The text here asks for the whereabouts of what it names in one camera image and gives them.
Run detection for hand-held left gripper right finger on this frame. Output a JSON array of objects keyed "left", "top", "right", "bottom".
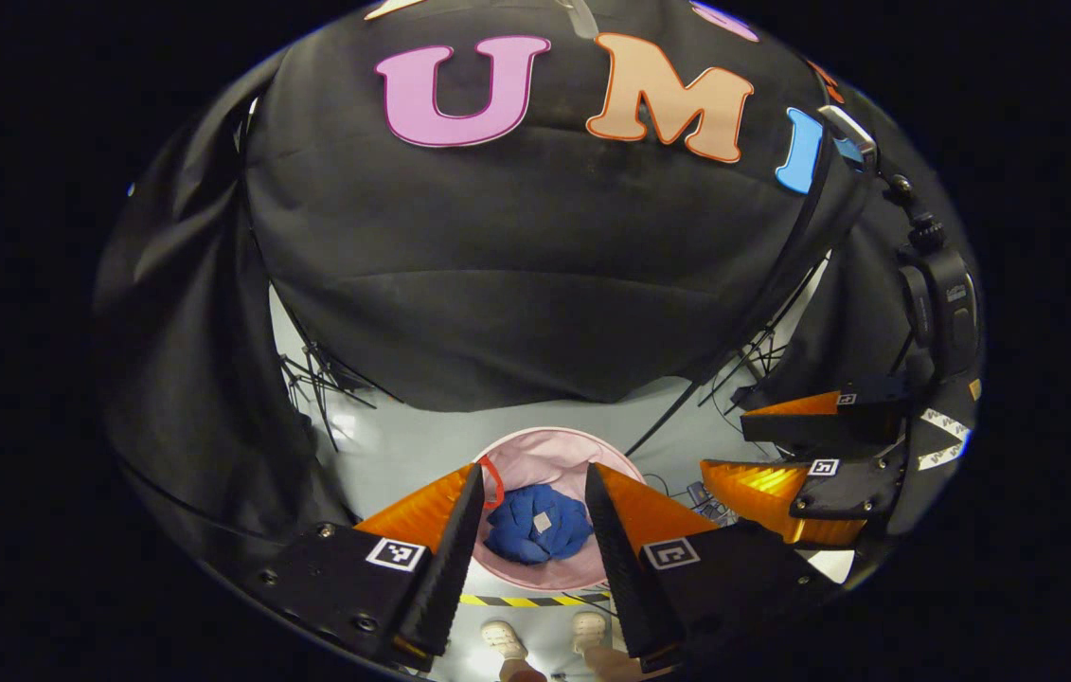
[{"left": 584, "top": 462, "right": 844, "bottom": 672}]

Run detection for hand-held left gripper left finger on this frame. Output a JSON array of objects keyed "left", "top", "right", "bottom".
[{"left": 256, "top": 462, "right": 487, "bottom": 672}]

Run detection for blue corduroy shirt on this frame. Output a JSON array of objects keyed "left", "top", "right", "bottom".
[{"left": 483, "top": 483, "right": 593, "bottom": 566}]

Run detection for pink laundry hamper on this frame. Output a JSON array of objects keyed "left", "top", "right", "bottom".
[{"left": 471, "top": 426, "right": 650, "bottom": 593}]

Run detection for person's right white shoe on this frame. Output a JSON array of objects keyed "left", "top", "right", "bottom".
[{"left": 571, "top": 611, "right": 610, "bottom": 655}]

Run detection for person's white shoe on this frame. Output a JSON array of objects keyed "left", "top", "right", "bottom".
[
  {"left": 571, "top": 611, "right": 610, "bottom": 655},
  {"left": 481, "top": 620, "right": 528, "bottom": 661}
]

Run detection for person's left white shoe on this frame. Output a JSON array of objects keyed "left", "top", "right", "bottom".
[{"left": 481, "top": 620, "right": 528, "bottom": 661}]

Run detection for yellow black floor tape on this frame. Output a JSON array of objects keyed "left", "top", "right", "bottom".
[{"left": 459, "top": 592, "right": 612, "bottom": 609}]

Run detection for person's right leg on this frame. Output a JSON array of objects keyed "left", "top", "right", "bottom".
[{"left": 582, "top": 644, "right": 678, "bottom": 682}]

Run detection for floor cables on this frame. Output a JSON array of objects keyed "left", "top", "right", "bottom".
[{"left": 644, "top": 472, "right": 740, "bottom": 527}]

